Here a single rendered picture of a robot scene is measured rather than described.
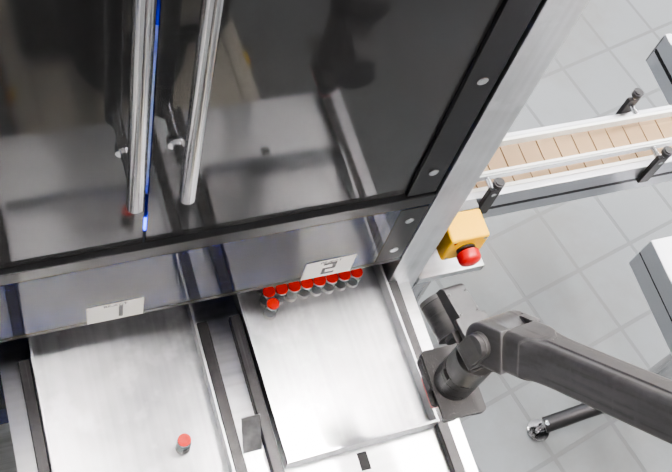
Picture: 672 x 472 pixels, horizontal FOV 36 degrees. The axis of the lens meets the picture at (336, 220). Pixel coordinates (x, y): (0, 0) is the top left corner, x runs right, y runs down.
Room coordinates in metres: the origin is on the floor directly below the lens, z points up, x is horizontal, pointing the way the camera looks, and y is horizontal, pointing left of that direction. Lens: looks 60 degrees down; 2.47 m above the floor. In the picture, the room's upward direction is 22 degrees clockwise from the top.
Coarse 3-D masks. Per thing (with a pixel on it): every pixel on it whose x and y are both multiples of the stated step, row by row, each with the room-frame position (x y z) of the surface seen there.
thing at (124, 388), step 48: (48, 336) 0.53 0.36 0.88; (96, 336) 0.56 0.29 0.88; (144, 336) 0.59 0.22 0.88; (192, 336) 0.62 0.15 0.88; (48, 384) 0.46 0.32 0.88; (96, 384) 0.49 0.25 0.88; (144, 384) 0.52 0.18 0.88; (192, 384) 0.55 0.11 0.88; (48, 432) 0.38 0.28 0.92; (96, 432) 0.42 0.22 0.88; (144, 432) 0.44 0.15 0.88; (192, 432) 0.47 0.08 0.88
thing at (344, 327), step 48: (384, 288) 0.83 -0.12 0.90; (288, 336) 0.69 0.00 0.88; (336, 336) 0.72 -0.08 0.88; (384, 336) 0.75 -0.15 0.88; (288, 384) 0.61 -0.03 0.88; (336, 384) 0.64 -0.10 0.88; (384, 384) 0.67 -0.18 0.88; (288, 432) 0.53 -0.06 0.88; (336, 432) 0.56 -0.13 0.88; (384, 432) 0.59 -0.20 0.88
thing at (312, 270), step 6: (336, 258) 0.77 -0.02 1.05; (342, 258) 0.77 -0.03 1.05; (348, 258) 0.78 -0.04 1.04; (354, 258) 0.79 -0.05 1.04; (306, 264) 0.74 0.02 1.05; (312, 264) 0.74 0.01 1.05; (318, 264) 0.75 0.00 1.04; (330, 264) 0.76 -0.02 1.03; (336, 264) 0.77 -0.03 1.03; (342, 264) 0.78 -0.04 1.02; (348, 264) 0.78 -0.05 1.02; (306, 270) 0.74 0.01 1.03; (312, 270) 0.75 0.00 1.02; (318, 270) 0.75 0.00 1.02; (330, 270) 0.77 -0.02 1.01; (336, 270) 0.77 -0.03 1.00; (342, 270) 0.78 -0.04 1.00; (348, 270) 0.79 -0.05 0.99; (306, 276) 0.74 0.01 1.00; (312, 276) 0.75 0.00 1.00; (318, 276) 0.75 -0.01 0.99
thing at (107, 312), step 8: (112, 304) 0.56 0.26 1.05; (120, 304) 0.56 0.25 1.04; (128, 304) 0.57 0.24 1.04; (136, 304) 0.58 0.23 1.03; (88, 312) 0.53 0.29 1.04; (96, 312) 0.54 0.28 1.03; (104, 312) 0.55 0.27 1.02; (112, 312) 0.56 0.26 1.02; (128, 312) 0.57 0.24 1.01; (136, 312) 0.58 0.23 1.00; (88, 320) 0.53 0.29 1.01; (96, 320) 0.54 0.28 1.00; (104, 320) 0.55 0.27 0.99
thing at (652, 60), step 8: (664, 40) 1.61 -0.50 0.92; (656, 48) 1.62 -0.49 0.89; (664, 48) 1.60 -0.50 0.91; (648, 56) 1.62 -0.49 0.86; (656, 56) 1.61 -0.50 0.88; (664, 56) 1.59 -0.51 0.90; (648, 64) 1.61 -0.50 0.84; (656, 64) 1.59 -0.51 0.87; (664, 64) 1.58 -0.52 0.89; (656, 72) 1.58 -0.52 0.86; (664, 72) 1.57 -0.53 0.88; (656, 80) 1.57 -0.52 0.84; (664, 80) 1.56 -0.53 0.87; (664, 88) 1.55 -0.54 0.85
